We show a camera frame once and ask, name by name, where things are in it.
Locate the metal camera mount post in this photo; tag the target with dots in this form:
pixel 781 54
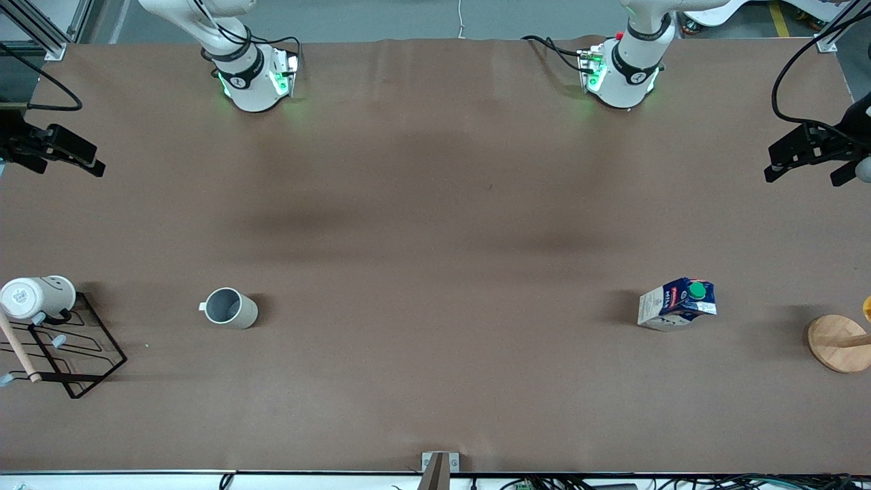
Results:
pixel 437 469

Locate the wooden rack dowel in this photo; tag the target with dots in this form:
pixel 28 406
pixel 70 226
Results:
pixel 19 350

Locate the round wooden stand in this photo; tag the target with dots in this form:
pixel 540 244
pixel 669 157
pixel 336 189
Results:
pixel 837 344

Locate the brown table cover mat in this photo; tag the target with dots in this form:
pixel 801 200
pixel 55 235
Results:
pixel 435 381

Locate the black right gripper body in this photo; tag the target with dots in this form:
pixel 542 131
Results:
pixel 9 134

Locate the grey ceramic cup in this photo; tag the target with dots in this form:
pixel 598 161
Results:
pixel 235 312

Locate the silver base connector bracket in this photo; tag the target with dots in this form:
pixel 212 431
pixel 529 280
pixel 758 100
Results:
pixel 289 68
pixel 590 64

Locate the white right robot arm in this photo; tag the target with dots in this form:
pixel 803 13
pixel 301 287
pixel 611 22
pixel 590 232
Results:
pixel 248 82

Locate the aluminium frame post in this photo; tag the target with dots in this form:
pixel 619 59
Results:
pixel 54 51
pixel 827 44

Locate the white smiley face mug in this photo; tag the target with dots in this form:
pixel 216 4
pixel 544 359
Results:
pixel 41 296

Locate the yellow object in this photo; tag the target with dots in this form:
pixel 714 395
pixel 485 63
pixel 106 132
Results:
pixel 867 308

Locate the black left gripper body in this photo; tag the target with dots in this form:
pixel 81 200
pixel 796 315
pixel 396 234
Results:
pixel 859 121

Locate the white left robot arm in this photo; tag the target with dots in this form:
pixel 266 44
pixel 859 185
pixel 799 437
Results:
pixel 629 75

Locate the blue white milk carton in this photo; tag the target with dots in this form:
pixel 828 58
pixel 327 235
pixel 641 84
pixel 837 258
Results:
pixel 670 309

